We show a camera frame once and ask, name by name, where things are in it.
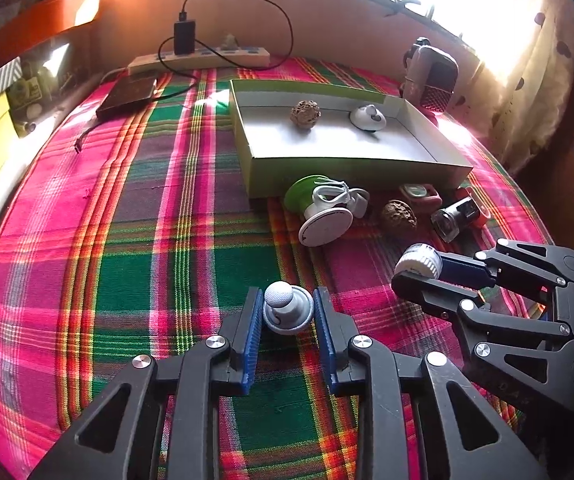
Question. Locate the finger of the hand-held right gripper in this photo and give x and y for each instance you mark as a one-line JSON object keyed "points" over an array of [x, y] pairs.
{"points": [[462, 270], [432, 295]]}

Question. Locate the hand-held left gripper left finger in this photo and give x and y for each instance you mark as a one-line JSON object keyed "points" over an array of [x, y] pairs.
{"points": [[249, 340]]}

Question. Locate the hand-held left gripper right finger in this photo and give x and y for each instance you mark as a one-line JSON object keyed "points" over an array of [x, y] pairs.
{"points": [[324, 340]]}

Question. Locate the grey knob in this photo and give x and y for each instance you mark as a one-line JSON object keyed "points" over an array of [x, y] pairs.
{"points": [[279, 297]]}

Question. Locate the black boxy device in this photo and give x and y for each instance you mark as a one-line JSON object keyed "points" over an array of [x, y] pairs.
{"points": [[454, 217]]}

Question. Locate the walnut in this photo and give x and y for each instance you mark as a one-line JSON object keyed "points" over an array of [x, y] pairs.
{"points": [[398, 216], [305, 112]]}

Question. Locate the pink case with clear lens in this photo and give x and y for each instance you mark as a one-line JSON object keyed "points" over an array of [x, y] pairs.
{"points": [[417, 195]]}

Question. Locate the green and white spool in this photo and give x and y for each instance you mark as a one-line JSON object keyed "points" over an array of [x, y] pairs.
{"points": [[324, 225]]}

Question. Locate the green-sided cardboard box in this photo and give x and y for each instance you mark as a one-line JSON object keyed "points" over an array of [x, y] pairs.
{"points": [[347, 150]]}

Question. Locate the red plastic object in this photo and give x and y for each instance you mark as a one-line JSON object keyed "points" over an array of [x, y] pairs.
{"points": [[485, 215]]}

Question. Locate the cream spotted curtain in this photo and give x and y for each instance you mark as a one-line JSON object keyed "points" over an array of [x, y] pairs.
{"points": [[532, 60]]}

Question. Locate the plaid cloth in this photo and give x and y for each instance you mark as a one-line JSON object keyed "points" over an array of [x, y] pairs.
{"points": [[167, 240]]}

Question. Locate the white knob on round base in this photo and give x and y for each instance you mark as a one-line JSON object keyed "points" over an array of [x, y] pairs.
{"points": [[367, 119]]}

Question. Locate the black power bank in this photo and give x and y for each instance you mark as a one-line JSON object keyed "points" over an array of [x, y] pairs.
{"points": [[127, 96]]}

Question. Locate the beige power strip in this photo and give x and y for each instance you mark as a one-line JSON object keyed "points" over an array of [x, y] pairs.
{"points": [[217, 57]]}

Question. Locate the small figurine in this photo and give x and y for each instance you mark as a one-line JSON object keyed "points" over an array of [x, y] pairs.
{"points": [[229, 42]]}

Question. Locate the black charger adapter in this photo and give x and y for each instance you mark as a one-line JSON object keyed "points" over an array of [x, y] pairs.
{"points": [[185, 37]]}

